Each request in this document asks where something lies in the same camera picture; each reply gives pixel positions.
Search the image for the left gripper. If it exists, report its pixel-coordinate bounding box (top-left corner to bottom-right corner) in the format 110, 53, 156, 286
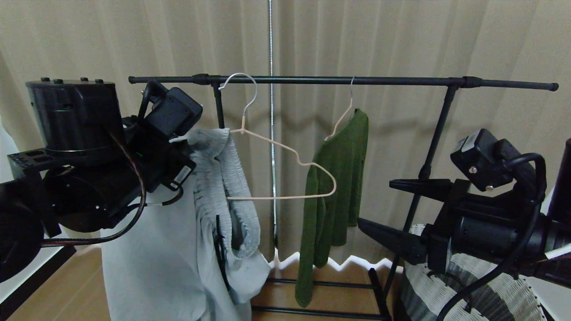
44, 134, 197, 233

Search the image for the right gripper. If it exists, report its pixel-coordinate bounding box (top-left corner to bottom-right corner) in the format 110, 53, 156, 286
357, 178, 550, 275

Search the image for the green printed shirt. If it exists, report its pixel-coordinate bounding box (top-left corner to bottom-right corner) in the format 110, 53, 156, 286
294, 108, 370, 309

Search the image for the pale grey garment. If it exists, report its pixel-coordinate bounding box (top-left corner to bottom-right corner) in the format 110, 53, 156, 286
100, 128, 273, 321

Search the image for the pink clothes hanger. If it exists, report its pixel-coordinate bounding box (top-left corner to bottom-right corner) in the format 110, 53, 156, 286
218, 73, 338, 201
324, 76, 356, 142

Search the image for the white laundry basket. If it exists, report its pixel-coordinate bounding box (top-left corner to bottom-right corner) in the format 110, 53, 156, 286
398, 224, 547, 321

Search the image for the black clothes rack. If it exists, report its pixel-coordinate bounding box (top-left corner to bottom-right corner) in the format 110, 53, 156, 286
128, 74, 559, 321

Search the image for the beige curtain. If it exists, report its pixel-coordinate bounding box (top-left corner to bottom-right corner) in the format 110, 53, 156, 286
0, 0, 571, 272

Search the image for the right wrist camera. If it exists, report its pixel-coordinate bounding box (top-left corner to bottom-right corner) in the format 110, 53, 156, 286
450, 128, 537, 193

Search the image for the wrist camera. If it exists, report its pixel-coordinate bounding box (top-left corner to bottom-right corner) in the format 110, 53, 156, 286
144, 86, 204, 140
450, 128, 537, 193

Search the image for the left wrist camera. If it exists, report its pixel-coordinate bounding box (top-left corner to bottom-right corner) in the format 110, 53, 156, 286
144, 86, 204, 140

